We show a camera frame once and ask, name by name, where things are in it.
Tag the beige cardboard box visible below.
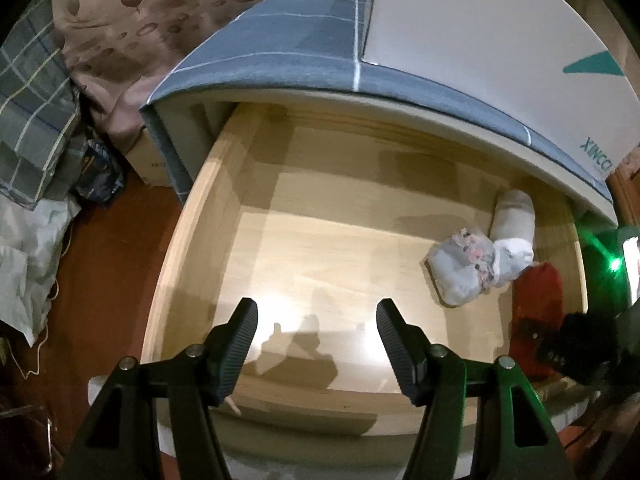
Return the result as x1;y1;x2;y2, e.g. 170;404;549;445
122;125;176;188

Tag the pink floral bed blanket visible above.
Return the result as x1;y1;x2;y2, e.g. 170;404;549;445
50;0;386;146

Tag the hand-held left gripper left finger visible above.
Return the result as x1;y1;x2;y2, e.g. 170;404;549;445
60;297;260;480

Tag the red garment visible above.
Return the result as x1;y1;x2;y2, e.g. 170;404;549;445
510;261;565;381

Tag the blue checked mattress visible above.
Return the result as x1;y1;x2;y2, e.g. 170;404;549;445
139;0;608;206

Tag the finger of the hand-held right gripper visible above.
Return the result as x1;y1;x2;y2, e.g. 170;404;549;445
517;310;616;378

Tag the white crumpled cloth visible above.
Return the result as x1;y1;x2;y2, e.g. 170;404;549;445
0;195;81;348

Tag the white nightstand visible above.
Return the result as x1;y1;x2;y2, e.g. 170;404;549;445
139;87;621;228

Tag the grey plaid cloth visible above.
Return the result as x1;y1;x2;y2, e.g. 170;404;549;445
0;0;83;211

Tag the white box with teal mark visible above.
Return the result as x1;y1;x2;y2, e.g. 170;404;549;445
359;0;633;183

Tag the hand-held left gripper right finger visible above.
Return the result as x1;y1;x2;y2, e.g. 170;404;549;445
375;298;576;480

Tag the wooden drawer with white front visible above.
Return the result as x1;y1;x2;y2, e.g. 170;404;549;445
87;100;608;461

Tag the white sock pair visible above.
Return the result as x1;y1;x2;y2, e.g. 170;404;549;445
487;189;536;288

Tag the dark blue packet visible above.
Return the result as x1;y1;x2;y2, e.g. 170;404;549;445
72;130;126;206

